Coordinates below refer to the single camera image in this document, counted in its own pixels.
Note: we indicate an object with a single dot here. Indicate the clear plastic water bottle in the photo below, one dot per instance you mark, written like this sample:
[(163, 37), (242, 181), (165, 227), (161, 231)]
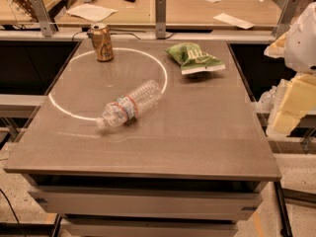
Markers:
[(131, 105)]

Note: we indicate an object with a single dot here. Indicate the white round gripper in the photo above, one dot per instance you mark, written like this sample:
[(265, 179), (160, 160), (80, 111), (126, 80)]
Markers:
[(302, 39)]

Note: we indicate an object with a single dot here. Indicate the white paper sheet left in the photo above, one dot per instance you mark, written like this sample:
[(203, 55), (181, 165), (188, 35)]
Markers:
[(91, 12)]

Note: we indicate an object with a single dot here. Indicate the gold soda can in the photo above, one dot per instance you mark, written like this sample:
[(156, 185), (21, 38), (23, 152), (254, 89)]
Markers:
[(100, 37)]

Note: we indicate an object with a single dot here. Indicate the white paper slip right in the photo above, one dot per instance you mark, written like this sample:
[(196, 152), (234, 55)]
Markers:
[(233, 21)]

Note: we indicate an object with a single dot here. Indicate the green chip bag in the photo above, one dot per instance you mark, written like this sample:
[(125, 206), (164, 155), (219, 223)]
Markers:
[(192, 59)]

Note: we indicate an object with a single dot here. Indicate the metal bracket post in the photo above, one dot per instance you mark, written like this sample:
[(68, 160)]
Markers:
[(46, 25), (285, 18), (160, 18)]

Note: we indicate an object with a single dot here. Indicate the right metal bracket post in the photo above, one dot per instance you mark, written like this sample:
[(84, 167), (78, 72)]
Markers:
[(285, 18)]

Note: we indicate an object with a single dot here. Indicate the left metal bracket post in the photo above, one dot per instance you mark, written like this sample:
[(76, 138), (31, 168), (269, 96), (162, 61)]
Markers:
[(46, 25)]

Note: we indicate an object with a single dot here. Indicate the clear sanitizer bottle left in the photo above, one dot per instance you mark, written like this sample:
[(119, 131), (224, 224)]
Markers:
[(266, 101)]

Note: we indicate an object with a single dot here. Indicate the middle metal bracket post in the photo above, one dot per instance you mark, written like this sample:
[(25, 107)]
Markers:
[(160, 18)]

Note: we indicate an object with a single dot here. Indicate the white drawer cabinet under table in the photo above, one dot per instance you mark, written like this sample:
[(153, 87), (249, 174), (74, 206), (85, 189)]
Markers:
[(129, 212)]

